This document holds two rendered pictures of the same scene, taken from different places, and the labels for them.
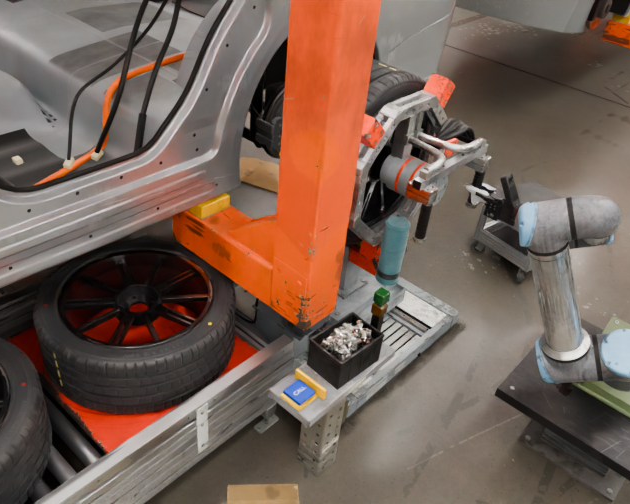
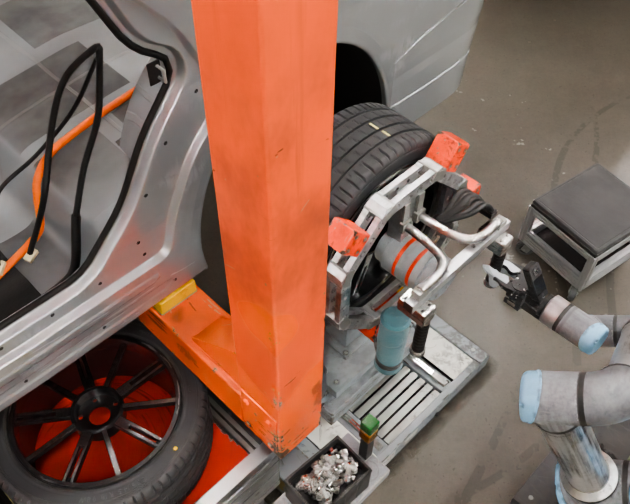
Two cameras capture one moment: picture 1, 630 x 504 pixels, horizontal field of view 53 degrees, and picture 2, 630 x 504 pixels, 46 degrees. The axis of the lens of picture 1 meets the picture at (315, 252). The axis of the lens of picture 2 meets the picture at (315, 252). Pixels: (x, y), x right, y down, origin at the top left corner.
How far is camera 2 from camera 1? 0.85 m
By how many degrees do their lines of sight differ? 14
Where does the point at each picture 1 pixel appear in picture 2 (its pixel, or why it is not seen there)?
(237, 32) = (177, 125)
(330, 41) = (264, 239)
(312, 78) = (250, 262)
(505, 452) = not seen: outside the picture
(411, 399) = (422, 476)
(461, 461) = not seen: outside the picture
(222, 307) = (190, 422)
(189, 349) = (151, 487)
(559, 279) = (571, 448)
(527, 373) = (551, 475)
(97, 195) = (26, 341)
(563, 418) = not seen: outside the picture
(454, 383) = (475, 452)
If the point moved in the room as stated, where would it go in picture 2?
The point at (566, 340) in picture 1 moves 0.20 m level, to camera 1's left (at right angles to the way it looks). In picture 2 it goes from (586, 485) to (508, 477)
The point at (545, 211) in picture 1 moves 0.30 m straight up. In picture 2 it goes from (550, 395) to (592, 314)
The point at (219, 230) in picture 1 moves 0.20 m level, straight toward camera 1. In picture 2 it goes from (182, 332) to (179, 393)
